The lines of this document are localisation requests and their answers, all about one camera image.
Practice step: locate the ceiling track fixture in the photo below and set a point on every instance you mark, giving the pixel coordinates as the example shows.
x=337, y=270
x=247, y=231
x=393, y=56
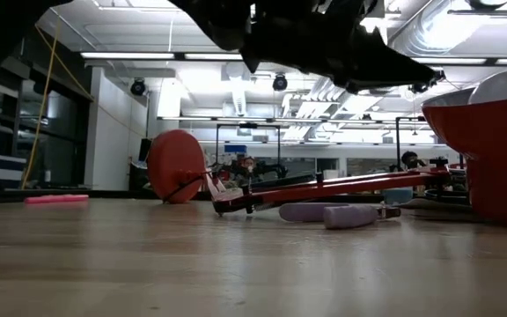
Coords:
x=487, y=12

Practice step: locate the black background robot rig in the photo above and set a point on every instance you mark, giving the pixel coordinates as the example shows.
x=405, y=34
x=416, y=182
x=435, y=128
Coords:
x=398, y=141
x=248, y=126

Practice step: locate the black ceiling camera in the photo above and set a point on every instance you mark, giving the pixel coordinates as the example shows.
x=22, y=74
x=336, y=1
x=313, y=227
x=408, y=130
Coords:
x=429, y=80

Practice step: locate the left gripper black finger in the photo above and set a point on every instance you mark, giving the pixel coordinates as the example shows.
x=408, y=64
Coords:
x=381, y=70

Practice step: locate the red lamp shade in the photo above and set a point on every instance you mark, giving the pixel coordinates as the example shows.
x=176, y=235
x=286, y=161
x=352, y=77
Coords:
x=500, y=154

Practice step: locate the black computer monitor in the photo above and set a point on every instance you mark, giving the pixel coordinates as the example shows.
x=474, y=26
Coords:
x=144, y=150

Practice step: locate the black round ceiling speaker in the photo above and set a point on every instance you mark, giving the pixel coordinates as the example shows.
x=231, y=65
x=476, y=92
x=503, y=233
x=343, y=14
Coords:
x=280, y=82
x=137, y=86

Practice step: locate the person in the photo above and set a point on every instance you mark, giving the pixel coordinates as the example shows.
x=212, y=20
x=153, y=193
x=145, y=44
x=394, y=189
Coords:
x=248, y=164
x=409, y=159

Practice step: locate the small blue cup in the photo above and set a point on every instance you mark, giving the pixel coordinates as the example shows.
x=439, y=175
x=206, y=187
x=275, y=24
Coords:
x=398, y=196

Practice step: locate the dark cover book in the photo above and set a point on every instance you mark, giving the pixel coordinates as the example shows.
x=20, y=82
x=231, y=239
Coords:
x=434, y=205

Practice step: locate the round ventilation duct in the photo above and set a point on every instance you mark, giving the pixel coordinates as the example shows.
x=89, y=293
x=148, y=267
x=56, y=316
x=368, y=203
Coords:
x=434, y=31

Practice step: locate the pink highlighter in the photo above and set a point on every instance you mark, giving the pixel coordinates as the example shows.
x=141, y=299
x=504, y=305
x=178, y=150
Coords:
x=55, y=199

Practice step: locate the red desk lamp stand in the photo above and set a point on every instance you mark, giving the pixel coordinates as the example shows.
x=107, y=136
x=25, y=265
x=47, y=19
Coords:
x=176, y=163

